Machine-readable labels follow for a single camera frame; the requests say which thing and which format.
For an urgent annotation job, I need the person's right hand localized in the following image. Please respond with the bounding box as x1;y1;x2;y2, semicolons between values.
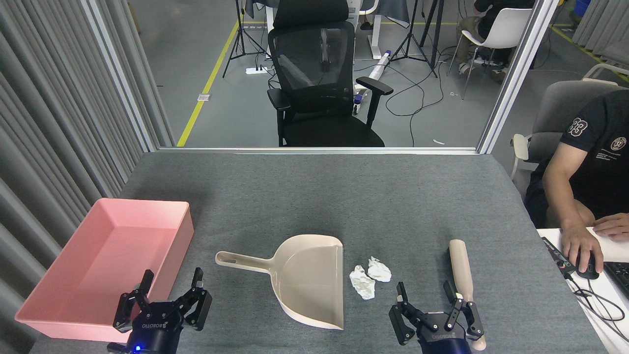
561;229;604;273

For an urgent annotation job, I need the beige hand brush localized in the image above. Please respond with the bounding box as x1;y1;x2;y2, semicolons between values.
448;239;487;351

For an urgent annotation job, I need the grey chair with white frame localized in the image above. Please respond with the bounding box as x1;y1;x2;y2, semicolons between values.
509;63;629;180

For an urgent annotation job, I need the black desk cable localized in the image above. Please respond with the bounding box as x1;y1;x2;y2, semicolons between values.
565;273;627;340

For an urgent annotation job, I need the black computer mouse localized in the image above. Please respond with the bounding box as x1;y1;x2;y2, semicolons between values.
575;251;600;280

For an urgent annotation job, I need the pink plastic bin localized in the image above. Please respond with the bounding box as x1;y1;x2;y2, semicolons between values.
15;198;195;344

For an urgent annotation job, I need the person's left hand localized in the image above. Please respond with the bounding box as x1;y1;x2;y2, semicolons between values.
592;213;629;241

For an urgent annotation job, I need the black mesh office chair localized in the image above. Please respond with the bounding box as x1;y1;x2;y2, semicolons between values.
267;0;394;148

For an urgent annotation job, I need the black tripod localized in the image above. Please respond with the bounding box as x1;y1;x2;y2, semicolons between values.
391;0;445;78
222;0;268;79

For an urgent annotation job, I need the beige plastic dustpan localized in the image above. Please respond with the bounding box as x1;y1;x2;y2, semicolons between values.
215;235;344;330

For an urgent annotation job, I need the small white paper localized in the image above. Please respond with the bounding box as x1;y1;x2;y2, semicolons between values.
367;256;392;283

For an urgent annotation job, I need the black floor cable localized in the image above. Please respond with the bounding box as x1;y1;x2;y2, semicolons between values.
354;44;460;147

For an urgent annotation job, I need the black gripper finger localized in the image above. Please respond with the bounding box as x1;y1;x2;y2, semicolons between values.
389;282;428;346
443;280;485;341
170;267;213;331
113;269;155;333

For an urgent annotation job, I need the white plastic chair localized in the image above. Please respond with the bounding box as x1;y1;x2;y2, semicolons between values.
446;7;534;100

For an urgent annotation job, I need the long white paper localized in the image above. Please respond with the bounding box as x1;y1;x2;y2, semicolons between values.
349;265;376;300

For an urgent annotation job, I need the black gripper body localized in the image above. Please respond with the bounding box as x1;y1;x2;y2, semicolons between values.
417;315;470;354
125;301;185;354

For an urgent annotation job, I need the black box with red buttons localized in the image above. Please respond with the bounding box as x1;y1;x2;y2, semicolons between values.
541;237;576;275

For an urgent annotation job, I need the grey curtain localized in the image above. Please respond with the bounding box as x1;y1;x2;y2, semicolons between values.
0;0;175;354
572;0;629;67

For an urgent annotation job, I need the silver post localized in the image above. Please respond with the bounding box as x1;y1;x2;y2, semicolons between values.
477;0;561;154
81;0;160;153

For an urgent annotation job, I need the white stand leg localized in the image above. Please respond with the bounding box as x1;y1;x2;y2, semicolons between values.
359;0;385;60

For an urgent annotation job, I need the black keyboard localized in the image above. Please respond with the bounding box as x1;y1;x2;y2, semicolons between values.
603;262;629;299

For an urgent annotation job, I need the seated person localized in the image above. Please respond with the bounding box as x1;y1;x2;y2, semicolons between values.
455;0;536;82

